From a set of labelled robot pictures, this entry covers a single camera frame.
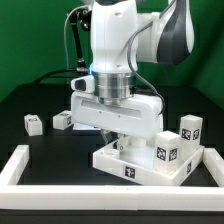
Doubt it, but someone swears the white marker sheet with tags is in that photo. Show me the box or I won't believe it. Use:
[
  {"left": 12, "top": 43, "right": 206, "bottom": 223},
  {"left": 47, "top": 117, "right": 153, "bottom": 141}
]
[{"left": 73, "top": 122, "right": 100, "bottom": 131}]

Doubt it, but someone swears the white U-shaped fence frame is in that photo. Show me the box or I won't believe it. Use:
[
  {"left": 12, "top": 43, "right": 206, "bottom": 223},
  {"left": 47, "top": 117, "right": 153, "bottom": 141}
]
[{"left": 0, "top": 145, "right": 224, "bottom": 211}]

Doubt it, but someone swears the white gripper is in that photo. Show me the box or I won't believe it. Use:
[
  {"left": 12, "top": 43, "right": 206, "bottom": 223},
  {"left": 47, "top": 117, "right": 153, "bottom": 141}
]
[{"left": 71, "top": 75, "right": 163, "bottom": 152}]

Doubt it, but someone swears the black cable bundle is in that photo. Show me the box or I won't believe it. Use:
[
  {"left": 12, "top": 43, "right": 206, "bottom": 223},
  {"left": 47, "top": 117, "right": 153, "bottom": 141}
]
[{"left": 31, "top": 69, "right": 90, "bottom": 85}]

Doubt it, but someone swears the white square table top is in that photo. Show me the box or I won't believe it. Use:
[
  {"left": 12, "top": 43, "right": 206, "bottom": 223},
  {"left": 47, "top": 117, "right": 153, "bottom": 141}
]
[{"left": 93, "top": 136, "right": 204, "bottom": 186}]

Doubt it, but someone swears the black camera on stand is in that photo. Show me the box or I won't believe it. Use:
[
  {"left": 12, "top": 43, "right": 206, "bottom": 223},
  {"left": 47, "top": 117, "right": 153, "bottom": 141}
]
[{"left": 69, "top": 6, "right": 92, "bottom": 73}]

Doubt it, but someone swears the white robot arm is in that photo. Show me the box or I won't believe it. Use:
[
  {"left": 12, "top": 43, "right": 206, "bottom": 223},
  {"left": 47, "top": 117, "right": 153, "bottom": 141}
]
[{"left": 71, "top": 0, "right": 194, "bottom": 151}]

